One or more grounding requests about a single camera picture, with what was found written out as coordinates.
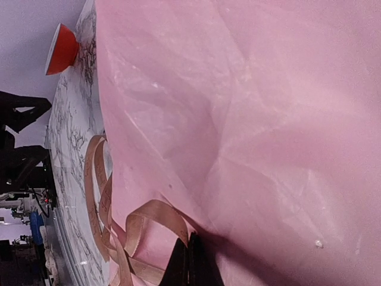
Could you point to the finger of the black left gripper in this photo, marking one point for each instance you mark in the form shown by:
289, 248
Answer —
17, 112
18, 163

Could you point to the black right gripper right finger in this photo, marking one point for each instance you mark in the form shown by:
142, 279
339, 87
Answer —
203, 270

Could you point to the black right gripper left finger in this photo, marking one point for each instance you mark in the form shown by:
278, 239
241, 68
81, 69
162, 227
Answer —
176, 273

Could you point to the beige raffia ribbon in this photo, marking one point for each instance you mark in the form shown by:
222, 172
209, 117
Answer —
119, 235

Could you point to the pink wrapping paper sheet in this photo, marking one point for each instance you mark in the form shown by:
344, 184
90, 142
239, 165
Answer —
259, 121

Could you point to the white bowl with red outside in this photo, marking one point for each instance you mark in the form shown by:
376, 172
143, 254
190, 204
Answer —
62, 52

